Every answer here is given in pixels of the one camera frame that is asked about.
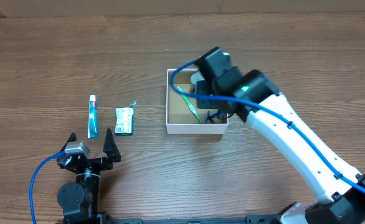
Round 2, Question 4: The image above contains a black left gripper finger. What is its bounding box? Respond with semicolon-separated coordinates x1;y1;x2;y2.
103;128;121;162
64;133;77;152

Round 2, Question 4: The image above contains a clear soap pump bottle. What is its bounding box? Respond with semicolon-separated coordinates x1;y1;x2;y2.
191;72;204;85

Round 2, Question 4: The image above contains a green toothbrush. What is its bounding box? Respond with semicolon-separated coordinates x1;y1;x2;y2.
177;86;202;123

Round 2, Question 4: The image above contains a blue disposable razor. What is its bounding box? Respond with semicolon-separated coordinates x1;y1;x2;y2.
204;111;228;123

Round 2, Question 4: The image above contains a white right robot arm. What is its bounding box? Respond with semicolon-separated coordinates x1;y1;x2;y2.
194;47;365;223

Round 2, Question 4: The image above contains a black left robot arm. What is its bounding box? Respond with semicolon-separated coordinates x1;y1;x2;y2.
57;129;121;224

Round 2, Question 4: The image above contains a teal toothpaste tube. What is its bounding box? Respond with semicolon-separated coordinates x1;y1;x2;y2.
87;95;98;139

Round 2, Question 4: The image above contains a green white floss packet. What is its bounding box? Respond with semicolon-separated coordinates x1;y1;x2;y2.
115;100;137;136

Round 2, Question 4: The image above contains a white cardboard box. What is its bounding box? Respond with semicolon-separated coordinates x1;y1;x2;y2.
166;68;229;134

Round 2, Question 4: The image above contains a blue left camera cable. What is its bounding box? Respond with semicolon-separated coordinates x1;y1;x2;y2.
29;151;67;224

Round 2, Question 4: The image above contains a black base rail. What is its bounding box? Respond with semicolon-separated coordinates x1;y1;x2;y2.
113;215;280;224

